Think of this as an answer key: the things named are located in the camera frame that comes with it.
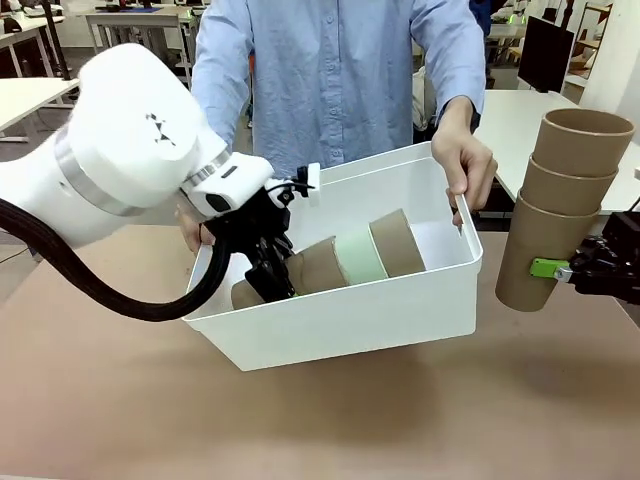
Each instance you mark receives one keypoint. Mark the black monitor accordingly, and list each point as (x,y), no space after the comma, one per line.
(545,50)

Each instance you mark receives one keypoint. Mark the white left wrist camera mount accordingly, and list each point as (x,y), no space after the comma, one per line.
(305,182)

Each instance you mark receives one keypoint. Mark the grey framed workbench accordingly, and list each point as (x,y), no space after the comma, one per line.
(135,22)

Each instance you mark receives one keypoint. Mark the pale green cup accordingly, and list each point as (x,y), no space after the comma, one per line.
(357,260)

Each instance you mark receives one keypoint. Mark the person's left forearm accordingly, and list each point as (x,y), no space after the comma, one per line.
(455,120)

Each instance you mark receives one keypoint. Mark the white side table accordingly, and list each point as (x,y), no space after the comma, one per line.
(510,125)

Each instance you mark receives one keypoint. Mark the white lab bench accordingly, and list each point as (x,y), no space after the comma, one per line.
(25,25)

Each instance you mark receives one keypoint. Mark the person in blue shirt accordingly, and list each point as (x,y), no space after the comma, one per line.
(325,75)

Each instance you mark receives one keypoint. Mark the person's right forearm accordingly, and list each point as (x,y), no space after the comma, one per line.
(220,115)

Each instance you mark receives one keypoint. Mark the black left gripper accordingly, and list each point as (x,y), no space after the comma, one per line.
(255,220)

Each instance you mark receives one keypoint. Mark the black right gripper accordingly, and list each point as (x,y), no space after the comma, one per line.
(622,260)

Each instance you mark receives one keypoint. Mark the person's right hand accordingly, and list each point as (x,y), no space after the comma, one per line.
(192,232)

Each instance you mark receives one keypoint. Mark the black stand pole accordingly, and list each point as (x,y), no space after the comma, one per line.
(56,45)

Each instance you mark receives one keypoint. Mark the white plastic basket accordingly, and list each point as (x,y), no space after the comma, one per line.
(325,325)

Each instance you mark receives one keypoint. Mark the cardboard boxes on shelf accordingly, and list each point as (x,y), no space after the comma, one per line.
(585,55)

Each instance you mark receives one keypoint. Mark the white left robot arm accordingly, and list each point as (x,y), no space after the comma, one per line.
(125,140)

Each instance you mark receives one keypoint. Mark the person's left hand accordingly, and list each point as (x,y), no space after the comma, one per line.
(470,165)

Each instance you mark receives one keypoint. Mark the white desk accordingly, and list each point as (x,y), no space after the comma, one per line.
(30,100)

